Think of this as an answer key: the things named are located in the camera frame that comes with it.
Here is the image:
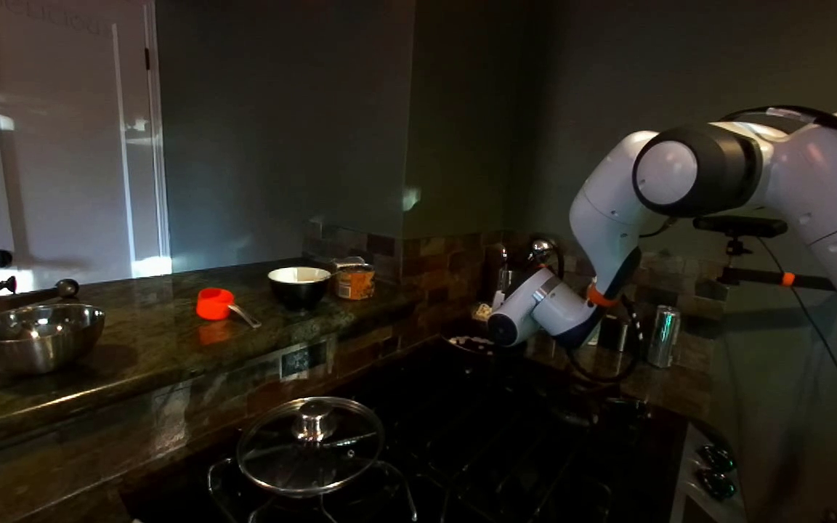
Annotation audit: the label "red measuring cup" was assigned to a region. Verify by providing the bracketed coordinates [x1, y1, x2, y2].
[195, 287, 256, 328]

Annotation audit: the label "dark bowl white inside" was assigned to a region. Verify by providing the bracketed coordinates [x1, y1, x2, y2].
[267, 268, 331, 312]

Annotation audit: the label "black stove top grates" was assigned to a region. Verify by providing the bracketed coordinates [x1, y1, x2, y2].
[126, 342, 688, 523]

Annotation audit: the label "small orange labelled container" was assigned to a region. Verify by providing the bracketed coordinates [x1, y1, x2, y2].
[335, 260, 376, 303]

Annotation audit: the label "silver metal can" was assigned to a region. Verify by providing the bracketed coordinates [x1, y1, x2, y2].
[649, 306, 682, 369]

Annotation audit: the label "black stove knobs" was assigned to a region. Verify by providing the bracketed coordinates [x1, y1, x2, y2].
[698, 446, 739, 502]

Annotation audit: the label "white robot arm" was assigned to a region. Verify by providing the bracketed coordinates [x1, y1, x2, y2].
[489, 104, 837, 347]

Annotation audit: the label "stainless steel mixing bowl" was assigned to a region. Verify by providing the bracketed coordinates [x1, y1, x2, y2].
[0, 303, 104, 377]

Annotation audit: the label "glass pot lid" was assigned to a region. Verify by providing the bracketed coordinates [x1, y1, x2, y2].
[235, 396, 386, 496]

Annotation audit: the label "black door handle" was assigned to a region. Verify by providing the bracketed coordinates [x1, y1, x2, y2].
[0, 251, 15, 268]

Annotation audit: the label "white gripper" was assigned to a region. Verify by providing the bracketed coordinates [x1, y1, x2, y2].
[471, 290, 537, 347]

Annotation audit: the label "black camera tripod stand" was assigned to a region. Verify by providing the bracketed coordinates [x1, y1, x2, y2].
[692, 215, 835, 290]

